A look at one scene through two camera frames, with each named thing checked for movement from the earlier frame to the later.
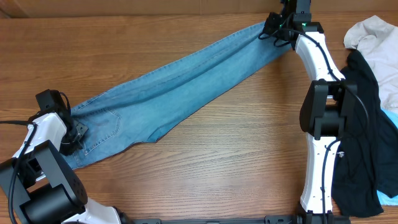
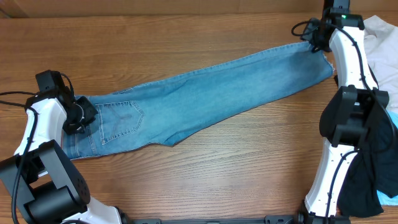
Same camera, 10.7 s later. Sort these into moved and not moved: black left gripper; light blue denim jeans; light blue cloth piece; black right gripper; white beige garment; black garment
Moved: black left gripper; black right gripper; light blue denim jeans
Not moved: black garment; white beige garment; light blue cloth piece
